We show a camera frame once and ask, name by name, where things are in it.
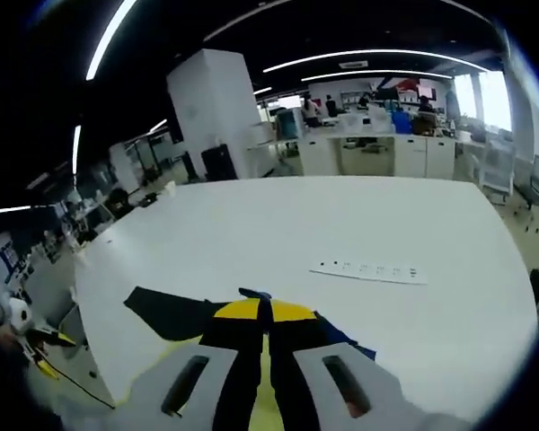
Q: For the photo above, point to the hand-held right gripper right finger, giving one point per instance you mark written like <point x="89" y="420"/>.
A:
<point x="323" y="386"/>

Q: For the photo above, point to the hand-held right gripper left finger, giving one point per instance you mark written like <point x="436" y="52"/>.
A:
<point x="197" y="386"/>

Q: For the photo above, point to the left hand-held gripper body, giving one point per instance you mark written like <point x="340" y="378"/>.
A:
<point x="19" y="316"/>

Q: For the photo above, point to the yellow black blue garment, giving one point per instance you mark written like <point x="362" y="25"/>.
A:
<point x="170" y="314"/>

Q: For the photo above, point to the person's left hand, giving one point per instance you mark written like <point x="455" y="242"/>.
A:
<point x="5" y="339"/>

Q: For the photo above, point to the white ceiling light strip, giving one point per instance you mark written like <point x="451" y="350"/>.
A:
<point x="377" y="72"/>
<point x="377" y="53"/>
<point x="109" y="39"/>
<point x="6" y="210"/>
<point x="76" y="148"/>

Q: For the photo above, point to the black rectangular case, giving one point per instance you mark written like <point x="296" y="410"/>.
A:
<point x="219" y="162"/>

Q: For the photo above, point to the white counter cabinet row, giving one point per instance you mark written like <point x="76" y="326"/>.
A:
<point x="431" y="155"/>

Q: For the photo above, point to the teal panel machine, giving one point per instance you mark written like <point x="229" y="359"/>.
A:
<point x="289" y="125"/>

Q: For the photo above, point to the blue storage box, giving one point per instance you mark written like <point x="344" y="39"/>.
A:
<point x="401" y="122"/>

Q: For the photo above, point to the white square pillar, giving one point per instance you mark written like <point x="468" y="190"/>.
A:
<point x="211" y="108"/>

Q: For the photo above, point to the red blue wall banner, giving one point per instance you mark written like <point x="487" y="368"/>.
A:
<point x="400" y="84"/>

